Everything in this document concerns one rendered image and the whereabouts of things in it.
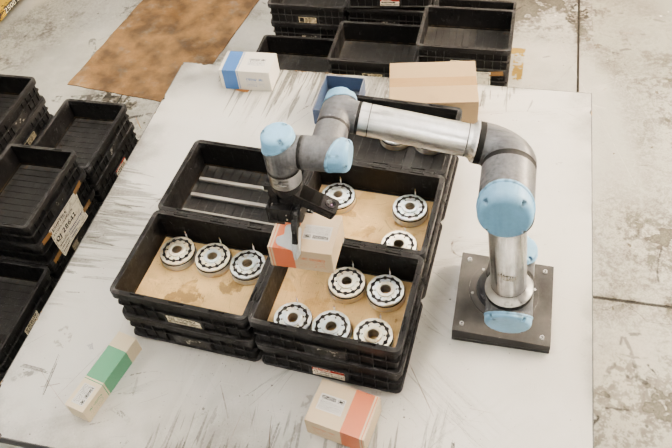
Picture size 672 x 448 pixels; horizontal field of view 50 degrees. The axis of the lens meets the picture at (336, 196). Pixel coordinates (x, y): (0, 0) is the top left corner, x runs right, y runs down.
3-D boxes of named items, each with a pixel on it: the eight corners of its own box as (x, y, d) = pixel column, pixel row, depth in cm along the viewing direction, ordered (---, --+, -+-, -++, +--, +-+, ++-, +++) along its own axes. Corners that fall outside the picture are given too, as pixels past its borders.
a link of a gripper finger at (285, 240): (277, 257, 175) (278, 220, 173) (300, 260, 174) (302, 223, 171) (273, 261, 172) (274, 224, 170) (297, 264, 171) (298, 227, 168)
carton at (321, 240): (344, 235, 184) (342, 216, 179) (334, 273, 177) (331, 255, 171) (284, 227, 188) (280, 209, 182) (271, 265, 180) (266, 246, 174)
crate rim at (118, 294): (284, 236, 204) (283, 231, 202) (247, 326, 185) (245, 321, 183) (157, 213, 214) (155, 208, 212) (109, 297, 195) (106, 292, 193)
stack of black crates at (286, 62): (346, 76, 369) (342, 39, 351) (332, 116, 349) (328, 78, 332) (271, 70, 377) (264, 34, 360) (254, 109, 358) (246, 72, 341)
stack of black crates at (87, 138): (91, 152, 347) (65, 98, 322) (149, 158, 341) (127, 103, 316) (52, 215, 322) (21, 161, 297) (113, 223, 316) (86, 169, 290)
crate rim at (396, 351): (425, 261, 194) (425, 256, 192) (400, 359, 175) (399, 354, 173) (284, 236, 204) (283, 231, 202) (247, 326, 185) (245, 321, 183)
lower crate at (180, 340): (294, 278, 219) (288, 255, 210) (260, 365, 200) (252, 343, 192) (175, 256, 229) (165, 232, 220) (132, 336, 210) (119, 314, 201)
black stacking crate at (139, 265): (288, 257, 211) (283, 232, 202) (253, 344, 192) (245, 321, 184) (166, 234, 221) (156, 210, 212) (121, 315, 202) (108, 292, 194)
